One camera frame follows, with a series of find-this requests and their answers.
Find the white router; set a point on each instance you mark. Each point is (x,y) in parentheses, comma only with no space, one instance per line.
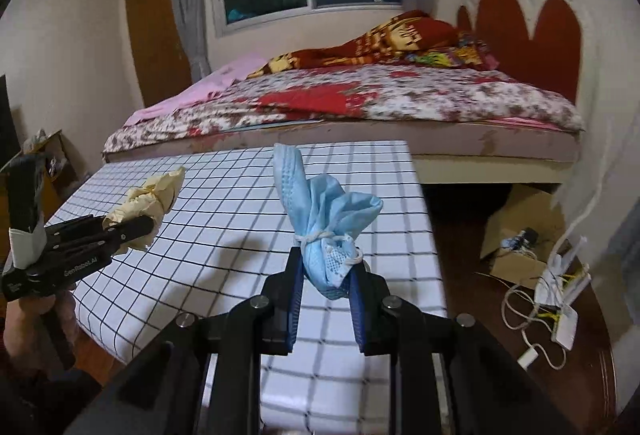
(567,325)

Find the bed with mattress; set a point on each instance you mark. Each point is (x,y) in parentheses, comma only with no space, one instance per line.
(450,142)

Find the dark panel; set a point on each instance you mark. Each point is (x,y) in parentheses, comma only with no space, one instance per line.
(7,115)

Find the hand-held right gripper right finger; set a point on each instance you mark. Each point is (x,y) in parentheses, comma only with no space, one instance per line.
(357,315)

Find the beige rubber glove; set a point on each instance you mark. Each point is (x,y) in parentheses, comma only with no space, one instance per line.
(150,195)

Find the light blue face mask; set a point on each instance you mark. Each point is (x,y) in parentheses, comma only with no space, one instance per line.
(320,215)

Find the red patterned blanket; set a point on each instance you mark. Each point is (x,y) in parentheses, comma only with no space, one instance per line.
(400,32)

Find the colourful pillow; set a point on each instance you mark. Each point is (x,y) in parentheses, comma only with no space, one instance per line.
(465,55)

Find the grey hanging cloth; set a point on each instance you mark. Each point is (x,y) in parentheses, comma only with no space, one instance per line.
(630,245)

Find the cardboard box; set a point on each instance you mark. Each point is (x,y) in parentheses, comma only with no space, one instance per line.
(525,215)

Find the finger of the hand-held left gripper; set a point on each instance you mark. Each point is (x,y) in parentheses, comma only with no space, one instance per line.
(75,225)
(130,232)

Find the white checked tablecloth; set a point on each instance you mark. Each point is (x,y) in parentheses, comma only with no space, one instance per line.
(225,215)

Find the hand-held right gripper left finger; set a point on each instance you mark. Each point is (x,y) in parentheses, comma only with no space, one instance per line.
(295,310)

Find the brown wooden door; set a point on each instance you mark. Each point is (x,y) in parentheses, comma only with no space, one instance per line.
(157,40)

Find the white power adapter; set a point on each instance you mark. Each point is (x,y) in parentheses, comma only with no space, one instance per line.
(528,358)

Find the pink sheet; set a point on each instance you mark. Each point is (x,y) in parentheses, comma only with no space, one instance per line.
(220,75)

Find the red scalloped headboard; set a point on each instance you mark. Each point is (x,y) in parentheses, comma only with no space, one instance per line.
(505,30)

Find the person's left hand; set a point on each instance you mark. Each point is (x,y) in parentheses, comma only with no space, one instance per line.
(20,330)

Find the floral quilt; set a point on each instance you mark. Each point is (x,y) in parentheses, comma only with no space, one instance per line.
(425,90)

